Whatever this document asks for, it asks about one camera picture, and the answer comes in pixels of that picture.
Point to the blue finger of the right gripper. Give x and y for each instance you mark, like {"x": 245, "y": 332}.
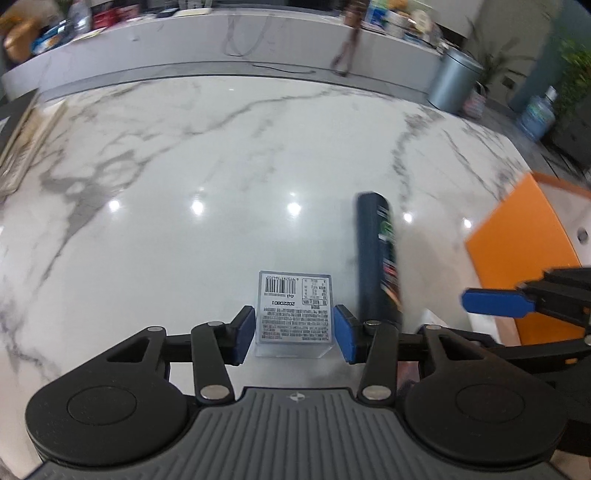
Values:
{"x": 498, "y": 303}

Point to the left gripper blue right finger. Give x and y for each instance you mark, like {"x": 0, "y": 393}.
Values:
{"x": 348, "y": 332}

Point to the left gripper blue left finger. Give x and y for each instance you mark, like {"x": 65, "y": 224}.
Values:
{"x": 238, "y": 336}

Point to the clear plastic box with label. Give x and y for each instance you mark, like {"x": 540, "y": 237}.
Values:
{"x": 294, "y": 315}

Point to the dark blue spray can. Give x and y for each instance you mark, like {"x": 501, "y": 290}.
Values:
{"x": 378, "y": 277}

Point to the orange storage box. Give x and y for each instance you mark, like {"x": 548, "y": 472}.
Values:
{"x": 542, "y": 224}

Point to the blue water jug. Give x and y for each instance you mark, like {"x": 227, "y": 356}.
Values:
{"x": 538, "y": 116}

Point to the grey metal trash bin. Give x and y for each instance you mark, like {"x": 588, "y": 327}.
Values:
{"x": 456, "y": 78}

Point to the potted green plant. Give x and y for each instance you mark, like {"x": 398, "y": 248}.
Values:
{"x": 496, "y": 61}

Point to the beige book under black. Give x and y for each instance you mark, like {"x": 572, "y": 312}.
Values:
{"x": 30, "y": 135}

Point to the clutter of toys on counter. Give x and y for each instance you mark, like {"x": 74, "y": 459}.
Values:
{"x": 413, "y": 21}

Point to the black hardcover book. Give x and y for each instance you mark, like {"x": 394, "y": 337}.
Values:
{"x": 13, "y": 115}

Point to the brown camera with strap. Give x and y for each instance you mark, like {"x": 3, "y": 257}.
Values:
{"x": 355, "y": 13}

